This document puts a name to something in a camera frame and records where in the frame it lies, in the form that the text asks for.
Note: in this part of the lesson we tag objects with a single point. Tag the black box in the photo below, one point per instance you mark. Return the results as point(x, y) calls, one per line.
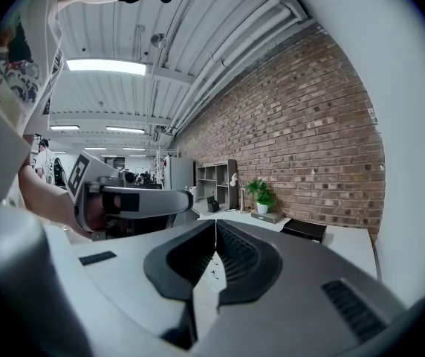
point(303, 231)

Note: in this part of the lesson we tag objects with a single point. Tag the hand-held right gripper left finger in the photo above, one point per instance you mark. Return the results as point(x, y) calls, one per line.
point(123, 266)

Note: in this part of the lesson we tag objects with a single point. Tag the silver desk lamp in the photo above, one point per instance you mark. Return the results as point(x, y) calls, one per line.
point(233, 179)

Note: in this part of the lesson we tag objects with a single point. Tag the person's left hand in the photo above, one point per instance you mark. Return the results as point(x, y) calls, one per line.
point(93, 210)

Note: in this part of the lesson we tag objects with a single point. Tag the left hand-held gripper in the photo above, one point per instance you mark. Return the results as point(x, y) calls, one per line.
point(97, 167)

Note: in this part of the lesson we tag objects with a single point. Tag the black desk organizer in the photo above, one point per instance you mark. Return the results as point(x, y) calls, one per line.
point(213, 205)

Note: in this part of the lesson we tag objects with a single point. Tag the white round container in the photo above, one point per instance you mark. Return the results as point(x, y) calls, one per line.
point(192, 193)

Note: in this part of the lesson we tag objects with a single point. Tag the grey shelf unit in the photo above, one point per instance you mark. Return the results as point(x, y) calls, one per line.
point(231, 180)

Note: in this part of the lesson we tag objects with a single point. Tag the white printed t-shirt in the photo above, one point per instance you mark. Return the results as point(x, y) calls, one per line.
point(23, 69)

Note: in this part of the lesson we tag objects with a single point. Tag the green potted plant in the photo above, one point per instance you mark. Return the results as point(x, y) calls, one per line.
point(262, 195)

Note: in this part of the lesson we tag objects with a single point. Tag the ceiling light panel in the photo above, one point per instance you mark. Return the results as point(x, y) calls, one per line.
point(64, 127)
point(125, 129)
point(104, 67)

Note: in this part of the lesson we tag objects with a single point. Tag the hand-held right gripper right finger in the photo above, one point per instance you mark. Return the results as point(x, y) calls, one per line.
point(309, 266)

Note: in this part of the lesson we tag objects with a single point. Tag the white cabinet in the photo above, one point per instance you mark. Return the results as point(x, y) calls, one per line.
point(179, 173)

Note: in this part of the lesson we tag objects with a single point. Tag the person's left forearm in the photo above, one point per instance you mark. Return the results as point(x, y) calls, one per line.
point(45, 195)

